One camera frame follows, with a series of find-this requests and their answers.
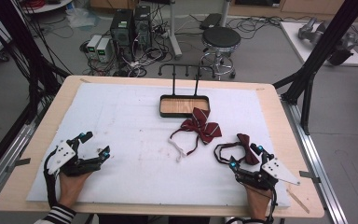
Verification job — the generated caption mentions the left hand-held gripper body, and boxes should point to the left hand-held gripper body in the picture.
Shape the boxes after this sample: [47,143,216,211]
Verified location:
[45,138,103,178]

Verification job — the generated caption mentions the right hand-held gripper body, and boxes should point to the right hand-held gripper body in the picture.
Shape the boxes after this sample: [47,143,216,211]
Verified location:
[234,151,302,191]

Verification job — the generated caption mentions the plain dark red bow tie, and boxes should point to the plain dark red bow tie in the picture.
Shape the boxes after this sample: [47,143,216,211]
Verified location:
[213,133,261,166]

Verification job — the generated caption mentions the black rack with wooden tray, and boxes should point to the black rack with wooden tray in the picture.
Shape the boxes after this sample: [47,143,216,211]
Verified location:
[158,63,217,119]

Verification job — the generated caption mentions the person's right hand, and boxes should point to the person's right hand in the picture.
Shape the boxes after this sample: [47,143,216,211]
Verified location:
[243,183,274,221]

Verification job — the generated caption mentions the person's left hand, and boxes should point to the person's left hand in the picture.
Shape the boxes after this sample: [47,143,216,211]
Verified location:
[57,171,93,210]

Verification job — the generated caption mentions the white foam mat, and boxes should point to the white foam mat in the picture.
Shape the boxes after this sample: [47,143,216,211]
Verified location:
[26,81,292,209]

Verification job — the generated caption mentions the thin wooden stick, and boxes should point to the thin wooden stick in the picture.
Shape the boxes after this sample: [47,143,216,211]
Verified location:
[285,188,310,215]

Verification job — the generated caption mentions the striped dark red bow tie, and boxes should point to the striped dark red bow tie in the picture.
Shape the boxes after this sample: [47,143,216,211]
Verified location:
[167,106,224,163]

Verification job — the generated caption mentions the grey metal clip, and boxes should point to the grey metal clip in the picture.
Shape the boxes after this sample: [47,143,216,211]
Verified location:
[298,170,322,185]
[5,157,32,174]

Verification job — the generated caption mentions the white power supply unit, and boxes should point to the white power supply unit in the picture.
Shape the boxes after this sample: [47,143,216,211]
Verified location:
[96,36,114,63]
[86,34,103,61]

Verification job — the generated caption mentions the black computer tower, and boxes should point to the black computer tower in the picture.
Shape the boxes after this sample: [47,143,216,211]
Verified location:
[109,8,135,63]
[133,5,153,50]

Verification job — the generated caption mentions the white floor board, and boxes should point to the white floor board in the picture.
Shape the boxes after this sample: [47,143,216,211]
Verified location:
[279,20,358,68]

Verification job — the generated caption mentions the black round stool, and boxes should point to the black round stool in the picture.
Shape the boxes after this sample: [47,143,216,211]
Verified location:
[200,25,242,80]

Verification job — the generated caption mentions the clear plastic bag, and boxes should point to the clear plastic bag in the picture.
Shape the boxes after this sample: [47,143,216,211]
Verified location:
[65,7,101,30]

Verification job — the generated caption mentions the black bulky device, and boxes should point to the black bulky device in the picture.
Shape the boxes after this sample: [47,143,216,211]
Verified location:
[326,47,354,67]

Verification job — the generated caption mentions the white stand leg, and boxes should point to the white stand leg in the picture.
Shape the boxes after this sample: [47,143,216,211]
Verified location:
[219,0,233,28]
[167,0,184,61]

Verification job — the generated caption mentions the round white table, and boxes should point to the round white table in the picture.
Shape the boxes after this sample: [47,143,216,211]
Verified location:
[21,0,75,15]

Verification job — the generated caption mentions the brown wooden cabinet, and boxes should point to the brown wooden cabinet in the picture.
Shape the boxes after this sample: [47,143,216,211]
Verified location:
[227,0,358,24]
[89,0,140,10]

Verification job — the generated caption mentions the black flat box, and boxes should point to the black flat box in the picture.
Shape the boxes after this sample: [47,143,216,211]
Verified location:
[199,12,223,31]

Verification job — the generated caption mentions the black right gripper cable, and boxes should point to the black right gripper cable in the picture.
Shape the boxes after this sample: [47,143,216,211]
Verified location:
[267,180,278,224]

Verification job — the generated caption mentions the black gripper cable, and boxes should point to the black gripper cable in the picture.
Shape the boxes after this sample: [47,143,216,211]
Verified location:
[42,148,60,209]
[267,180,278,224]

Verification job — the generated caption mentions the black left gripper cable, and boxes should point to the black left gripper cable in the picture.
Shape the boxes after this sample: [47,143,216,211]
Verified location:
[42,148,60,209]

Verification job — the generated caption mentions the aluminium rail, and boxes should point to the aluminium rail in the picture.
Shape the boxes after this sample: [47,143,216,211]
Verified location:
[0,102,55,206]
[280,94,351,224]

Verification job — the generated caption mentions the black metal frame stand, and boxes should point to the black metal frame stand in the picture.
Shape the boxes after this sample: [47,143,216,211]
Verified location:
[0,0,73,186]
[272,0,358,136]

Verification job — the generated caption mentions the loose black floor cables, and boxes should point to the loose black floor cables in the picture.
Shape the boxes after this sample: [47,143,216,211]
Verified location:
[226,14,295,41]

